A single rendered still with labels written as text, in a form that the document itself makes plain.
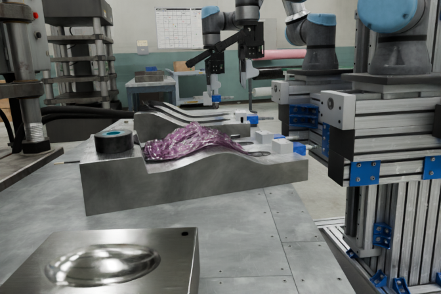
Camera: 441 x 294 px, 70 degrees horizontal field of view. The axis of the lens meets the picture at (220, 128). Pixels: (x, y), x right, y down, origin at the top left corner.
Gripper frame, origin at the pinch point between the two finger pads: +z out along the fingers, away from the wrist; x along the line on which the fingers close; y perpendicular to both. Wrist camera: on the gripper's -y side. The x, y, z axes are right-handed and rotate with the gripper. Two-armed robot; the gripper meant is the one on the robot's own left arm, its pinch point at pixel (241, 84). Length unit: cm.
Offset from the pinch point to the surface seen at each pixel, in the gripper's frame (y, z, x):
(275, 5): 129, -127, 674
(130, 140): -27.0, 8.0, -40.7
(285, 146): 8.7, 13.4, -30.1
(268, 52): 92, -18, 549
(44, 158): -69, 23, -2
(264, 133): 5.0, 12.7, -18.7
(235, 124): -2.6, 12.2, -6.9
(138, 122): -33.9, 10.5, -6.9
